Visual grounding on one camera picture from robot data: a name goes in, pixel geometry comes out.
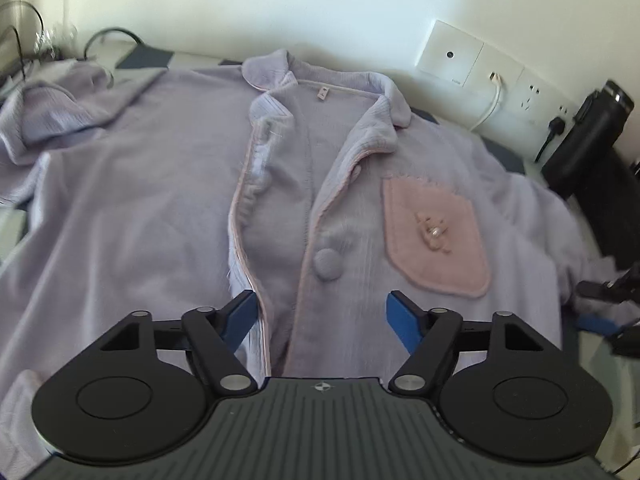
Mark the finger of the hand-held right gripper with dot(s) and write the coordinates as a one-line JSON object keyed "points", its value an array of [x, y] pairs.
{"points": [[600, 325], [590, 291]]}

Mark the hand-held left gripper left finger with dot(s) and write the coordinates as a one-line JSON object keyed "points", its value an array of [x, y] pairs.
{"points": [[240, 317]]}

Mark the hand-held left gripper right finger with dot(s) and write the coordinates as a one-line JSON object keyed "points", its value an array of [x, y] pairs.
{"points": [[402, 320]]}

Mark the lilac fleece pajama top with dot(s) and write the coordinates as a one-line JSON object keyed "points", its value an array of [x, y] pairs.
{"points": [[150, 185]]}

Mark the black bottle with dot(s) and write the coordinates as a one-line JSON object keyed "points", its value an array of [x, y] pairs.
{"points": [[585, 145]]}

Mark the black power plug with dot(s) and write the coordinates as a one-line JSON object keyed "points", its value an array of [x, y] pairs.
{"points": [[556, 125]]}

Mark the clear plastic bag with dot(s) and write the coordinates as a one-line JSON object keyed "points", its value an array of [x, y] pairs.
{"points": [[55, 40]]}

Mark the white wall socket panel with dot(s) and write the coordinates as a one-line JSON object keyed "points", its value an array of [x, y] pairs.
{"points": [[450, 55]]}

